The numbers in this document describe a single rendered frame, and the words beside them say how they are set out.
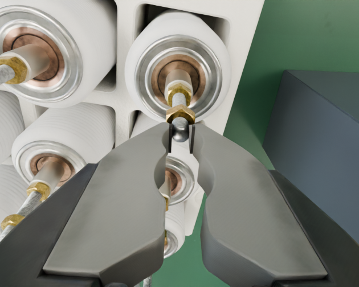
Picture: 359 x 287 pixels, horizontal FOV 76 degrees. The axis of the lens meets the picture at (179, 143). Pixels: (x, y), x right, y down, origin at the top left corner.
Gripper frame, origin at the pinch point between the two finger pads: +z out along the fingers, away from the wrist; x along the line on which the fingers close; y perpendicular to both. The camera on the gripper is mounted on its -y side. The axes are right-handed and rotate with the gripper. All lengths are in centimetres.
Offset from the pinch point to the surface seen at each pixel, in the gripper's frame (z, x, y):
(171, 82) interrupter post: 6.3, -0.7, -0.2
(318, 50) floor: 34.4, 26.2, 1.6
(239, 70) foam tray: 16.4, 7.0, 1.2
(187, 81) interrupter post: 6.8, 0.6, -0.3
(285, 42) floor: 34.4, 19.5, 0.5
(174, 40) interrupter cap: 8.9, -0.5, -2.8
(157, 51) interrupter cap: 9.0, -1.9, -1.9
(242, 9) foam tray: 16.4, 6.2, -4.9
